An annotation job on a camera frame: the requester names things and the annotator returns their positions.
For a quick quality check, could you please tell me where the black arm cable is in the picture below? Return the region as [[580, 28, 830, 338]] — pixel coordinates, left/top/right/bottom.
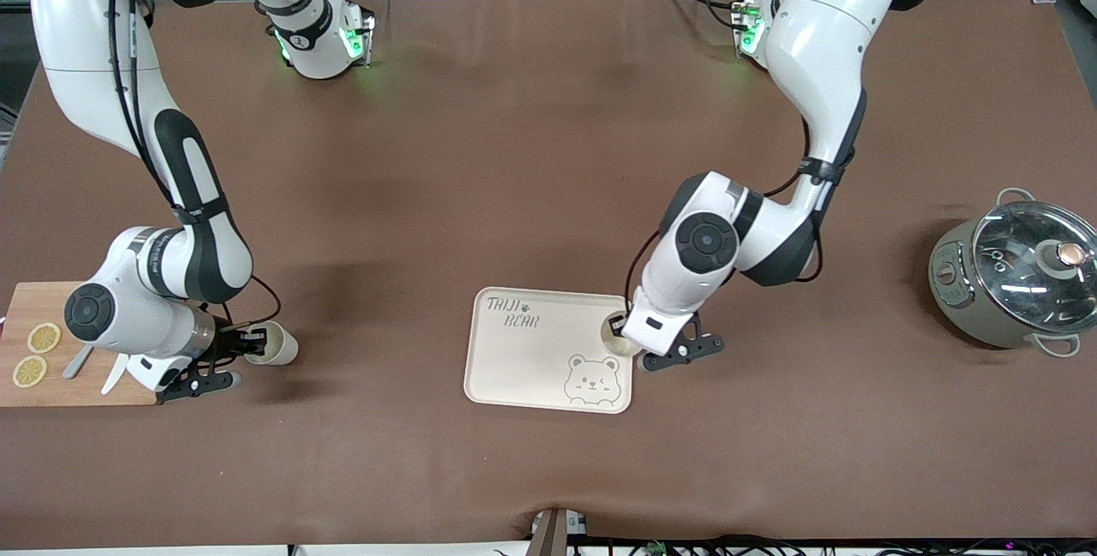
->
[[105, 0, 284, 327], [624, 93, 866, 310]]

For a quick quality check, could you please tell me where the metal table edge bracket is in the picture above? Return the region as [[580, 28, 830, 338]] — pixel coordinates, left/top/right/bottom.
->
[[530, 507, 590, 556]]

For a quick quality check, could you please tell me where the cream bear print tray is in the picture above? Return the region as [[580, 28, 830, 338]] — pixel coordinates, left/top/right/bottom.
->
[[464, 286, 636, 415]]

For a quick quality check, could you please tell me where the wooden cutting board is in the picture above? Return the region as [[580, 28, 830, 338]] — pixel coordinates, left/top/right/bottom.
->
[[0, 282, 160, 408]]

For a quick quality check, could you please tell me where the glass pot lid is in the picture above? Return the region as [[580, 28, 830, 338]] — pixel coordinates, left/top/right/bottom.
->
[[971, 200, 1097, 336]]

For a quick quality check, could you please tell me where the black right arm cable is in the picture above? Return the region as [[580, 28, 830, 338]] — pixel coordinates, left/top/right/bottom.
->
[[105, 0, 284, 327]]

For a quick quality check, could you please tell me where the white IKEA cup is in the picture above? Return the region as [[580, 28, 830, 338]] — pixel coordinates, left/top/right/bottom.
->
[[243, 321, 300, 368], [599, 311, 645, 358]]

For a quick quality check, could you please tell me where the grey-green electric cooking pot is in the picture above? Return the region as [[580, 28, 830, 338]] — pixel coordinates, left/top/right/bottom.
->
[[928, 188, 1097, 358]]

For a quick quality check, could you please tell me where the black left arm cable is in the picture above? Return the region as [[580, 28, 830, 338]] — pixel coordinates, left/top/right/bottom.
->
[[624, 93, 866, 310]]

